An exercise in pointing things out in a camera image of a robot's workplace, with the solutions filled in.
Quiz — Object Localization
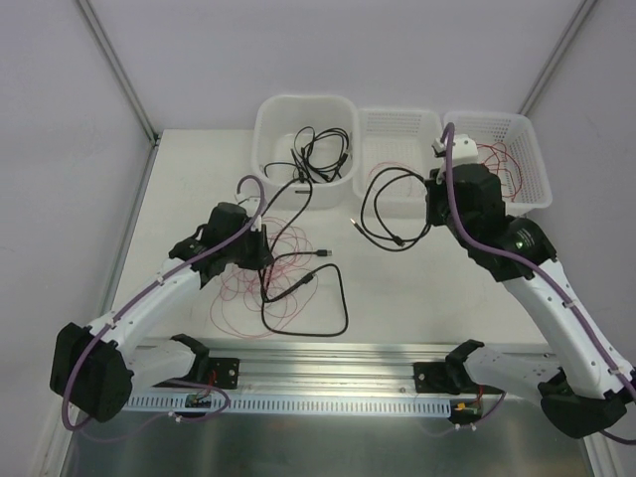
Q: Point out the thin red wires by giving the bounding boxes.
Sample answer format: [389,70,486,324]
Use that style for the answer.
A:
[208,214,319,340]

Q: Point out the black USB cable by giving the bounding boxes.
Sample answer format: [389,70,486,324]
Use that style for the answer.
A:
[350,167,432,252]
[296,125,350,183]
[258,176,350,340]

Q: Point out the thick red wire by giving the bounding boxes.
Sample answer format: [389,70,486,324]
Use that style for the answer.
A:
[476,141,526,204]
[476,141,513,200]

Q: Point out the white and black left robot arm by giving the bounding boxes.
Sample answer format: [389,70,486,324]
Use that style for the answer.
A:
[50,200,273,422]

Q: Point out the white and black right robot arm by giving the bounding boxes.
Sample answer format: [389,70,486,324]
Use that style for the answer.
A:
[424,164,635,439]

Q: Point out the white perforated middle basket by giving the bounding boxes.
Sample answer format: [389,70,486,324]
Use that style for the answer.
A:
[353,108,442,219]

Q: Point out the white perforated basket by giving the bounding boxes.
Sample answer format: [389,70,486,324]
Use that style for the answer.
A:
[443,110,553,216]
[353,108,442,219]

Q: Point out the white perforated right basket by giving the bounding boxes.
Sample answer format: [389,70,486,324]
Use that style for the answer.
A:
[443,110,553,216]

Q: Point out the white solid plastic tub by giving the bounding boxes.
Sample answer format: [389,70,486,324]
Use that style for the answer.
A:
[251,94,360,211]

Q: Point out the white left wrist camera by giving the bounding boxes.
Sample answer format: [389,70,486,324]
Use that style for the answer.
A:
[235,193,267,232]

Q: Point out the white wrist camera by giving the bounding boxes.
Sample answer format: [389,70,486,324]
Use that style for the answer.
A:
[235,193,267,232]
[431,134,479,166]

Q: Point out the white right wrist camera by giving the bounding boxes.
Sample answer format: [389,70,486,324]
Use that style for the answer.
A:
[431,134,479,166]

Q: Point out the thin red wire in basket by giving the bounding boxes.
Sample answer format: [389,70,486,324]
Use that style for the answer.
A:
[365,161,428,198]

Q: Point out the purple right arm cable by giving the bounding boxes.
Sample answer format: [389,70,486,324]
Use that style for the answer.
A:
[441,122,636,444]

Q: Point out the aluminium mounting rail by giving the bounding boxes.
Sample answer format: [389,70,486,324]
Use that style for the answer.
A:
[128,337,553,398]

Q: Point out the black cable in tub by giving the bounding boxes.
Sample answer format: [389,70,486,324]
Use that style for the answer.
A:
[290,126,319,184]

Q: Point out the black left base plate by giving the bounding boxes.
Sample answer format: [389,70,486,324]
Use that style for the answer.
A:
[160,357,240,390]

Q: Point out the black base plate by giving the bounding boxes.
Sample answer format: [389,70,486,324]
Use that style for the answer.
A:
[160,357,240,390]
[412,362,475,396]

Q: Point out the white slotted cable duct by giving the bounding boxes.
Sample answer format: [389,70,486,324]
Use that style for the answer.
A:
[124,392,451,418]

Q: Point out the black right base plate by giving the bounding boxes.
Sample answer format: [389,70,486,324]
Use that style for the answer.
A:
[412,362,475,396]

